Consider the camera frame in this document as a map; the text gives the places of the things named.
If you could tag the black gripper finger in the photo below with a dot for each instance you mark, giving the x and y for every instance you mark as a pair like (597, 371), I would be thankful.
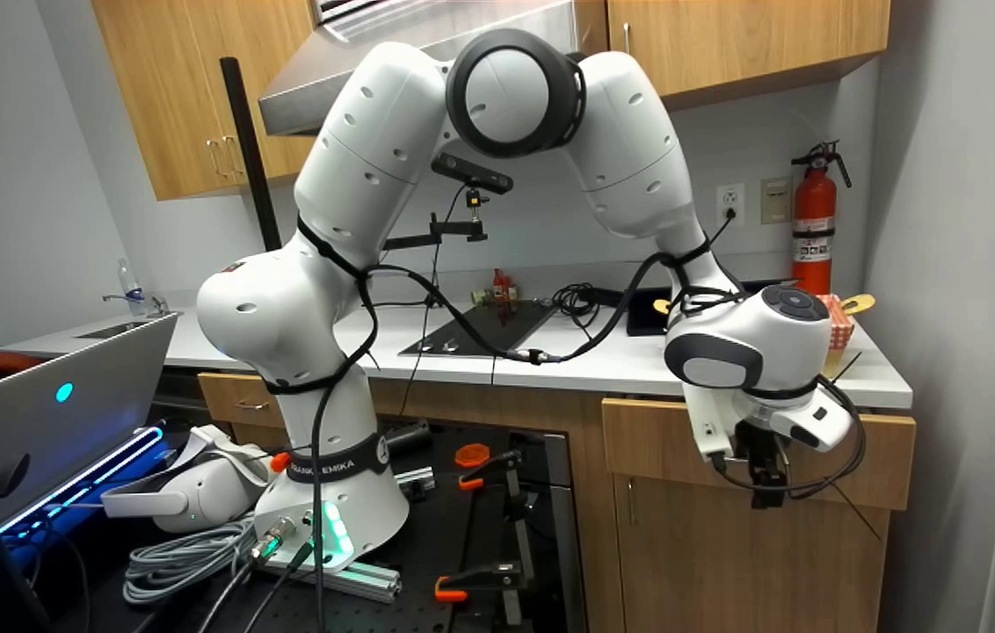
(768, 488)

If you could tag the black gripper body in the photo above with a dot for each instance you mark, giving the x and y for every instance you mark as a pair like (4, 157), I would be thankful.
(768, 445)

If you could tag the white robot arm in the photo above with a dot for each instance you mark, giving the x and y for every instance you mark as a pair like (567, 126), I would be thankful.
(376, 154)

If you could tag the small wooden drawer front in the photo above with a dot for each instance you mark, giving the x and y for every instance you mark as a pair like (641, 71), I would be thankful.
(233, 399)

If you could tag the wooden cabinet door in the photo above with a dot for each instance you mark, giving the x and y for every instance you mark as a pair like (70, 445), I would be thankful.
(754, 564)

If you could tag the black box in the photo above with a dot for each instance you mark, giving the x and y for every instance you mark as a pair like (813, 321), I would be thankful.
(645, 315)

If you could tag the red fire extinguisher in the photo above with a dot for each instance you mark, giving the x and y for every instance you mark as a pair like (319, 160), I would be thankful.
(813, 222)

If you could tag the orange black clamp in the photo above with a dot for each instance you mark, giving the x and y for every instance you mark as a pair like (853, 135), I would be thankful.
(447, 589)
(473, 457)

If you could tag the small red object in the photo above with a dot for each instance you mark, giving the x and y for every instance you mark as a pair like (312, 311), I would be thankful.
(503, 295)

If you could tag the black cooktop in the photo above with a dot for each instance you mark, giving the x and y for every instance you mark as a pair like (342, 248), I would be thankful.
(482, 328)

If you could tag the plain wooden upper cabinet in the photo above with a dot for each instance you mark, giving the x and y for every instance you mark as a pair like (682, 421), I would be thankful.
(754, 38)

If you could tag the white VR headset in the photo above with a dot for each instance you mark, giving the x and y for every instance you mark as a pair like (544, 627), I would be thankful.
(200, 488)

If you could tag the steel range hood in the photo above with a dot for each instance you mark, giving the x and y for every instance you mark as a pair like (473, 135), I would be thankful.
(297, 100)

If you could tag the chrome faucet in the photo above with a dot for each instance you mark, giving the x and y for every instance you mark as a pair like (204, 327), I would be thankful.
(128, 295)

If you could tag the two-door wooden upper cabinet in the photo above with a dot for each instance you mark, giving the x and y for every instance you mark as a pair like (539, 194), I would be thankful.
(192, 93)

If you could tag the silver laptop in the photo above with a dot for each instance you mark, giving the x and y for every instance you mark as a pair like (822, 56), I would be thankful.
(52, 410)

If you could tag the white wrist mount plate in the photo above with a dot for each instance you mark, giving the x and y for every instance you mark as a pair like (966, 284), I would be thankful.
(823, 427)

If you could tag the beige switch plate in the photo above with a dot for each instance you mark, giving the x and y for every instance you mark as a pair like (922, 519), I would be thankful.
(773, 199)

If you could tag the white wall outlet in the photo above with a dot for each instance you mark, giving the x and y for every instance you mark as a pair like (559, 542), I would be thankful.
(730, 201)

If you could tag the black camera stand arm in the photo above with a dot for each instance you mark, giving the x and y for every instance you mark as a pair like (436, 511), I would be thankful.
(436, 234)

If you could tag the black stereo camera bar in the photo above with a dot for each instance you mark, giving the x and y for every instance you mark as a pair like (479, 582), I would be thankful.
(473, 174)

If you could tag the aluminium rail with light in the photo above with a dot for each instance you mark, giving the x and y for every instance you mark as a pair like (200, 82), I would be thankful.
(342, 580)

